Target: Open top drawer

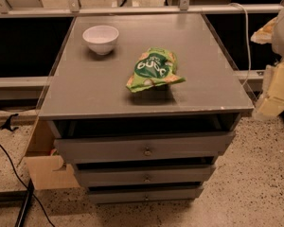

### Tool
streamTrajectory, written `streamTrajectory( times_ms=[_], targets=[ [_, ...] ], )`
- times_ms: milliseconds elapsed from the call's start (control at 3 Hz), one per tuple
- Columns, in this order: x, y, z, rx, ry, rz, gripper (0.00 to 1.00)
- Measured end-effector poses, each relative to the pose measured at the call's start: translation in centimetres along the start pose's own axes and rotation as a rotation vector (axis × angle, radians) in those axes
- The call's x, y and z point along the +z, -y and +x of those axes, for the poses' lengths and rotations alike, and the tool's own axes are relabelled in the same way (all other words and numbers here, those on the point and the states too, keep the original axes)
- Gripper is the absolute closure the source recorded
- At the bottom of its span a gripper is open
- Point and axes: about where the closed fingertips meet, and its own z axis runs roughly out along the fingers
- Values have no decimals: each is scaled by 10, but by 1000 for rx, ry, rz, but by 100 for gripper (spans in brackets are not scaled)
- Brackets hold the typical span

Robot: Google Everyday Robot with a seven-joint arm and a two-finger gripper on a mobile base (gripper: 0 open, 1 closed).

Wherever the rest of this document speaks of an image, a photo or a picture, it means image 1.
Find grey drawer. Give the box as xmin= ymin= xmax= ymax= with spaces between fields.
xmin=89 ymin=185 xmax=204 ymax=204
xmin=74 ymin=165 xmax=216 ymax=187
xmin=54 ymin=131 xmax=235 ymax=164

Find green snack bag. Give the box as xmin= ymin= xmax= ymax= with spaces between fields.
xmin=126 ymin=47 xmax=186 ymax=93

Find grey drawer cabinet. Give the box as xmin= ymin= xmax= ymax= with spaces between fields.
xmin=40 ymin=14 xmax=253 ymax=194

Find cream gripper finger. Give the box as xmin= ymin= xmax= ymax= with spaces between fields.
xmin=253 ymin=61 xmax=284 ymax=120
xmin=251 ymin=17 xmax=276 ymax=44

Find grey bottom drawer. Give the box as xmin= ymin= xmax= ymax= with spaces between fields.
xmin=89 ymin=185 xmax=204 ymax=204

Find black clamp on floor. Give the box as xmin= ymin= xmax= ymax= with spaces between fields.
xmin=0 ymin=113 xmax=18 ymax=131

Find grey middle drawer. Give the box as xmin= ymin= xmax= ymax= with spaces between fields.
xmin=74 ymin=165 xmax=216 ymax=187

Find white cable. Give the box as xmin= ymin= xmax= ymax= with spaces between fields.
xmin=229 ymin=2 xmax=253 ymax=87

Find black floor cable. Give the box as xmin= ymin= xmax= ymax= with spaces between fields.
xmin=0 ymin=134 xmax=56 ymax=227

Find grey top drawer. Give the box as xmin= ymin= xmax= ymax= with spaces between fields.
xmin=54 ymin=131 xmax=235 ymax=164

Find white bowl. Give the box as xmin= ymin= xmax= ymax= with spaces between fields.
xmin=82 ymin=26 xmax=119 ymax=55

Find cardboard box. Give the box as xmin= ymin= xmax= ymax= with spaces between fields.
xmin=23 ymin=119 xmax=79 ymax=190

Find metal railing frame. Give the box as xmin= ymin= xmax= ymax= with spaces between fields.
xmin=0 ymin=0 xmax=284 ymax=93

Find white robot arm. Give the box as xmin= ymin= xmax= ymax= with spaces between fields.
xmin=251 ymin=7 xmax=284 ymax=120

